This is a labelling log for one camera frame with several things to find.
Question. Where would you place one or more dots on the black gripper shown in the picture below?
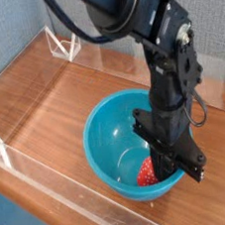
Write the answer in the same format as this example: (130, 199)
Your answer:
(170, 143)

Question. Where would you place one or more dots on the red toy strawberry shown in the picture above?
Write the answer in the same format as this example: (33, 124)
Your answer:
(146, 175)

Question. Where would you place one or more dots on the blue plastic bowl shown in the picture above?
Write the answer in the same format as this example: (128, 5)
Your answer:
(115, 153)

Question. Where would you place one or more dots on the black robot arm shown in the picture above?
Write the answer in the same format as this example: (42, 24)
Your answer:
(165, 32)

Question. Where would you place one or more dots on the clear acrylic back barrier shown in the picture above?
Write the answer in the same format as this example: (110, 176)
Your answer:
(134, 68)

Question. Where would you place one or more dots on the clear acrylic barrier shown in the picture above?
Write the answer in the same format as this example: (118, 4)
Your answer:
(134, 68)
(59, 200)

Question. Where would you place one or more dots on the clear acrylic front barrier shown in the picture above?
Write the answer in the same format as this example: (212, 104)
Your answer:
(59, 200)

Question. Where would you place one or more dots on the clear acrylic corner bracket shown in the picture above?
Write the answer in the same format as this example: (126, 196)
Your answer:
(67, 50)

